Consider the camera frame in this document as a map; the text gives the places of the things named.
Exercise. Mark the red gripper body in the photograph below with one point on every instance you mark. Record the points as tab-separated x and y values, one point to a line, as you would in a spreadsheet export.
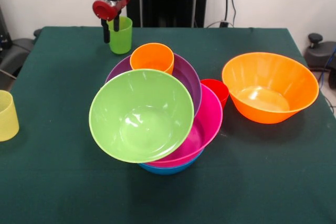
107	10

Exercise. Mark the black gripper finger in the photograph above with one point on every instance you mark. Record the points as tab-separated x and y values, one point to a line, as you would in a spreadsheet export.
106	32
116	23

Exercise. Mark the green plastic cup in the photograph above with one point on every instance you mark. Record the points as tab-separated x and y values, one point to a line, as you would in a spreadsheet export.
122	40

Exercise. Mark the orange plastic cup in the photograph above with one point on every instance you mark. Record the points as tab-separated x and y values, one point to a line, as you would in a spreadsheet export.
152	58

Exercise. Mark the purple plastic bowl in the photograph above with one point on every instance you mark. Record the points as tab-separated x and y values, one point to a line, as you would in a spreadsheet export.
189	79

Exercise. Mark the green plastic bowl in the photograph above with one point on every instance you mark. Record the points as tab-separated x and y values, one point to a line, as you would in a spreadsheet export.
141	119

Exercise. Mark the pink plastic bowl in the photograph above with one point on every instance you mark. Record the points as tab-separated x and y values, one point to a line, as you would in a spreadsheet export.
207	124

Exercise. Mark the large orange plastic bowl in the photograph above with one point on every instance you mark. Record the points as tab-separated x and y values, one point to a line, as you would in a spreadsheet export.
262	77

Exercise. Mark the black equipment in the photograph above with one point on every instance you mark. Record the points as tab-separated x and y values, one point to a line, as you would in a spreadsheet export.
10	53

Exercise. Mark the red plastic cup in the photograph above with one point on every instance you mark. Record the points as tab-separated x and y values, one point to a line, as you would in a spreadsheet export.
216	90

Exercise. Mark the yellow plastic cup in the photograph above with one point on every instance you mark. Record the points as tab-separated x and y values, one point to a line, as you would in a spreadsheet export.
8	119

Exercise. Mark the large blue plastic bowl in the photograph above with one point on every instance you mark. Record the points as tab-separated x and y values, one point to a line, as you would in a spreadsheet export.
168	170

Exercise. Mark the dark green tablecloth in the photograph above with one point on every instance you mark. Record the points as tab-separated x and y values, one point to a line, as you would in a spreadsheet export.
236	182

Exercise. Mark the black wheeled base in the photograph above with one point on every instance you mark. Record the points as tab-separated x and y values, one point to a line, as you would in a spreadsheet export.
319	53

